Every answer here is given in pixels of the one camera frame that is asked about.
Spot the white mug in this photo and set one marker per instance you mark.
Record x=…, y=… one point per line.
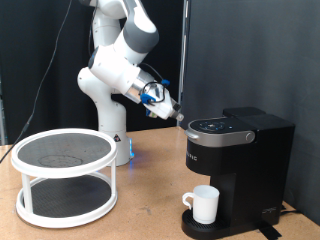
x=204, y=204

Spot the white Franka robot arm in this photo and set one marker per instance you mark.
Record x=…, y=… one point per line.
x=113, y=66

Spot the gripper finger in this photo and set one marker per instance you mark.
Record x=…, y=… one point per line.
x=179, y=116

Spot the wrist camera on blue mount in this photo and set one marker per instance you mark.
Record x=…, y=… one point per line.
x=151, y=112

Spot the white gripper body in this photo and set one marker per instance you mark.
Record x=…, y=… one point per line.
x=163, y=105

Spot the white two-tier turntable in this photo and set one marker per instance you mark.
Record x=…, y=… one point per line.
x=63, y=170

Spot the black tape strip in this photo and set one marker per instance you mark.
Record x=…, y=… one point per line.
x=270, y=231

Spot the black Keurig coffee machine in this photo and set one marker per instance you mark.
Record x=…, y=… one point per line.
x=253, y=173

